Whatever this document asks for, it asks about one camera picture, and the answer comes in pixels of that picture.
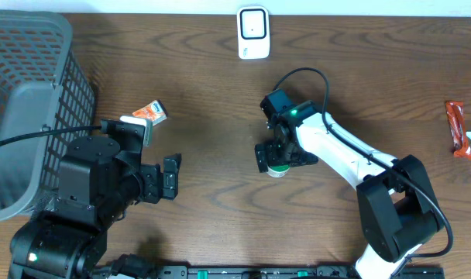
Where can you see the white barcode scanner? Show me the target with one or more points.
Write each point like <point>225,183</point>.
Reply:
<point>253,33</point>

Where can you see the orange Kleenex tissue pack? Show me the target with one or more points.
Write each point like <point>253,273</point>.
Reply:
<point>154,111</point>

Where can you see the orange chocolate bar wrapper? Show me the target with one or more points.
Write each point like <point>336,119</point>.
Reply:
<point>455,116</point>

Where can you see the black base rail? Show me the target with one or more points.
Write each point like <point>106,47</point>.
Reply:
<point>132,266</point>

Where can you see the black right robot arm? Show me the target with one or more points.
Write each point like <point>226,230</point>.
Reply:
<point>397,205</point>

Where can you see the green cap bottle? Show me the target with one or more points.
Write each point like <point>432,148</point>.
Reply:
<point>278,171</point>

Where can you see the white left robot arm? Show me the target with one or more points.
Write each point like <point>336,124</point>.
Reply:
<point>100,177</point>

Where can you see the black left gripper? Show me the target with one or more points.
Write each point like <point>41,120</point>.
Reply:
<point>152,191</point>

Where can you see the grey plastic mesh basket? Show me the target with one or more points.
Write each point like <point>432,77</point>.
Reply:
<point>42,88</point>

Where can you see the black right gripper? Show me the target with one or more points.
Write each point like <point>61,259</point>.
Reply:
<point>304,158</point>

